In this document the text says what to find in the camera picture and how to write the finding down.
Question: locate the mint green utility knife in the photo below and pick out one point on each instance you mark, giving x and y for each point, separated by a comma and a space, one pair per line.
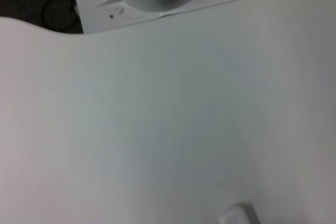
236, 214

